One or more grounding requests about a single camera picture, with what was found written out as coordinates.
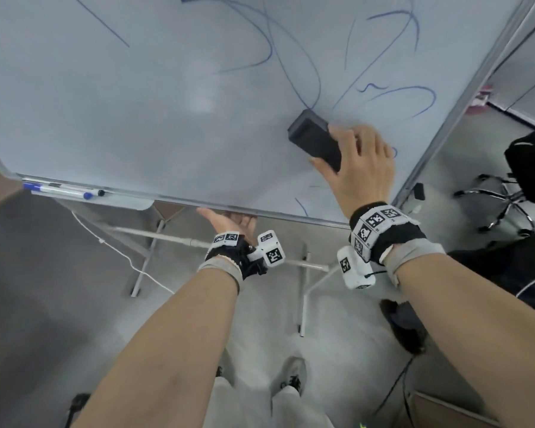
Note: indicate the person's right hand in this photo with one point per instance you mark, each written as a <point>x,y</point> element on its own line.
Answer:
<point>365,173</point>

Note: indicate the person's left hand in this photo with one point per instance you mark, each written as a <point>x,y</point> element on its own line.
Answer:
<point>232,225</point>

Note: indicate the person's left thumb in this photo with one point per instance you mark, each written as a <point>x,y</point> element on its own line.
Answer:
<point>207,214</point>

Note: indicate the person's right thumb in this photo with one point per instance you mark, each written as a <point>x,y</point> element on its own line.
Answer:
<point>323,164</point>

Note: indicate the black whiteboard eraser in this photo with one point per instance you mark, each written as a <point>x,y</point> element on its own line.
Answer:
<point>314,138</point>

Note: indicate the white whiteboard with blue scribbles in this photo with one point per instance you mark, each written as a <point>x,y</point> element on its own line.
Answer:
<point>160,93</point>

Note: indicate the person's right forearm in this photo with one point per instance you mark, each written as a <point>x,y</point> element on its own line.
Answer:
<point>472,334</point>

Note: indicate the person's left forearm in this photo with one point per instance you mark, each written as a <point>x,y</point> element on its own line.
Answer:
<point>169,352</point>

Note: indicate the grey metal whiteboard stand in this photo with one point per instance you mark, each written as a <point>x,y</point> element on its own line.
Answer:
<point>169,237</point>

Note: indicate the grey left wrist band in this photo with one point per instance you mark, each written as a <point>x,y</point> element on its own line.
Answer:
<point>225,268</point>

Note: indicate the grey wrist band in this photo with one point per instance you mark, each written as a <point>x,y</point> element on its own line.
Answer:
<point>417,254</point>
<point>225,268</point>

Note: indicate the grey whiteboard marker tray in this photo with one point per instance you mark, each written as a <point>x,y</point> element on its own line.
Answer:
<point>125,201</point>

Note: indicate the white marker with black tip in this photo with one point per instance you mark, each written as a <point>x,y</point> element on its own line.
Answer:
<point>93,194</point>

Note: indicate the grey right wrist band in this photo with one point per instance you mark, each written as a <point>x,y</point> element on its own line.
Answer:
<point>417,254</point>

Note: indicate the white marker with blue cap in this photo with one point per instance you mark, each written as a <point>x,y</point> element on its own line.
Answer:
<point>49,188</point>

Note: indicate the red object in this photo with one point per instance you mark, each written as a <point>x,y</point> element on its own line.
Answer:
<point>480,101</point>

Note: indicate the person's grey shoe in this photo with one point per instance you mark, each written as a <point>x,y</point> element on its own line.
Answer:
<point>293,374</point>

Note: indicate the black office chair chrome base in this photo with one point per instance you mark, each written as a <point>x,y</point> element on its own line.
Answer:
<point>530,164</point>

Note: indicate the person's white trousers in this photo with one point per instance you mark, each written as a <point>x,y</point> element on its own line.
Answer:
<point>294,410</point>

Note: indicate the glass partition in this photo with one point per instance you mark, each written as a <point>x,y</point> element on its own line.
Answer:
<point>526,75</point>

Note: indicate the black caster wheel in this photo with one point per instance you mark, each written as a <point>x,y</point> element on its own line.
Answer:
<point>78,407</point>

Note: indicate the brown cardboard box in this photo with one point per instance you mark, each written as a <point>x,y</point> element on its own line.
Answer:
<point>446,412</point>

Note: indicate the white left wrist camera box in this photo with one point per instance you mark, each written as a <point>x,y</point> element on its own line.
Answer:
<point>271,248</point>

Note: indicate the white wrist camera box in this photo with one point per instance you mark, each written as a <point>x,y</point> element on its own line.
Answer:
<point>271,248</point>
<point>354,269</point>

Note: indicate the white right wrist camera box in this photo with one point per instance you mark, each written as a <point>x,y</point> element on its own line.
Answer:
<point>354,269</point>

